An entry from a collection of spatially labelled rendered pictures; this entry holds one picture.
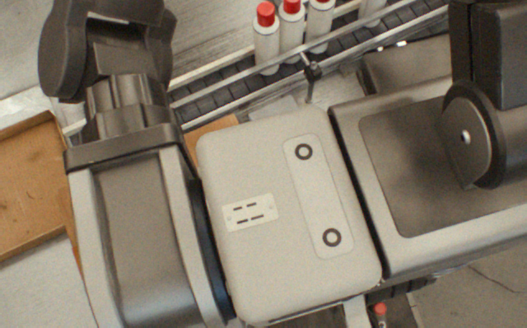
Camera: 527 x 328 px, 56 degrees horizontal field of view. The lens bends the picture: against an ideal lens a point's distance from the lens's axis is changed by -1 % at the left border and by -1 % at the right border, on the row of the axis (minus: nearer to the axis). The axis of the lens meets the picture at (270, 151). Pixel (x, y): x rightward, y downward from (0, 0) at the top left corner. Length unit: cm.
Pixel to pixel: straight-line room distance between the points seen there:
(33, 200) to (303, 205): 89
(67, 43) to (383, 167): 27
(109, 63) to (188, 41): 79
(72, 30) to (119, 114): 9
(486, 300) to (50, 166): 150
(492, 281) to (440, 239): 167
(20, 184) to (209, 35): 53
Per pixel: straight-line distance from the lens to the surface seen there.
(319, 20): 103
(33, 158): 119
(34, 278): 113
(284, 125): 35
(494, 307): 200
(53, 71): 48
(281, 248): 32
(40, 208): 115
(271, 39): 98
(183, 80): 108
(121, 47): 46
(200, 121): 107
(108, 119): 41
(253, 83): 109
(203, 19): 125
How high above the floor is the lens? 184
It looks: 70 degrees down
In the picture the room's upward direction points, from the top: 2 degrees counter-clockwise
